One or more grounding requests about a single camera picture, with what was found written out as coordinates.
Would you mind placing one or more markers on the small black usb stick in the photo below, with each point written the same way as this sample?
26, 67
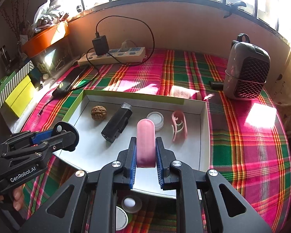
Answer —
217, 86

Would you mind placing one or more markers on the black smartphone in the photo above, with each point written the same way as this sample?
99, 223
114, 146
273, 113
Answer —
69, 81

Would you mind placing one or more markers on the green white cardboard tray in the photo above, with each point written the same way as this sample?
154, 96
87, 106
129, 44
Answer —
93, 151

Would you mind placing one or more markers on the pink oblong case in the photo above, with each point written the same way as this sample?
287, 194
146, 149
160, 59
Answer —
146, 144

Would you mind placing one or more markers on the plaid pink green bedspread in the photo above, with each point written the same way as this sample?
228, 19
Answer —
255, 160

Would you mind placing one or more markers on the green striped box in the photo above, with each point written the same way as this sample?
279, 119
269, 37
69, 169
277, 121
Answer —
16, 85

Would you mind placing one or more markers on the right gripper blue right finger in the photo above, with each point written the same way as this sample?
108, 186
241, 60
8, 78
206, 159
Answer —
164, 158

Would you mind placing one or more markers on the person's left hand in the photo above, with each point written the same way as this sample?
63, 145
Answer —
18, 198

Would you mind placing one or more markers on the brown walnut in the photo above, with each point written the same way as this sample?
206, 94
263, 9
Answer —
98, 113

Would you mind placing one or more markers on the cream patterned curtain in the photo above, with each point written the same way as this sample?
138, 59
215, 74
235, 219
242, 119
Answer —
282, 96

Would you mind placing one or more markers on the white plug in strip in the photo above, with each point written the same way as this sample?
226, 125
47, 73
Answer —
125, 45

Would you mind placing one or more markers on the pink white clip holder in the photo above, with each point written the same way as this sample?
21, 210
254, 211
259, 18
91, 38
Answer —
179, 125

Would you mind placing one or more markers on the white power strip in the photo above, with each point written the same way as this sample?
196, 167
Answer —
132, 55

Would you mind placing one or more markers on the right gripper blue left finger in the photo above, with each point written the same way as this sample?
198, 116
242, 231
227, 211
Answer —
129, 167

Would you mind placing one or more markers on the yellow box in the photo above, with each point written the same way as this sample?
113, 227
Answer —
21, 96

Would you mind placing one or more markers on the black round disc device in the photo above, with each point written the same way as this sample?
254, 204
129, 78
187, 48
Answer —
61, 127

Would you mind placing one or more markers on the black rectangular device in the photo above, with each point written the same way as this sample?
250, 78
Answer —
117, 123

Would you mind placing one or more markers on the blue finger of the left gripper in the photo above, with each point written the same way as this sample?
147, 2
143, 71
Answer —
38, 137
66, 141

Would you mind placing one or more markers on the grey portable fan heater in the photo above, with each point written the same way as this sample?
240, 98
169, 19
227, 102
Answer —
247, 69

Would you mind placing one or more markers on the black charger adapter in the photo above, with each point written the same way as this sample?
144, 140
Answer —
100, 44

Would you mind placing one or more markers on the orange tray shelf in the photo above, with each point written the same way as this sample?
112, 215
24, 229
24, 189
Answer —
45, 39

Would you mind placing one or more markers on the white round cream jar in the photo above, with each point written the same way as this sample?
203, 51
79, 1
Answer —
157, 118

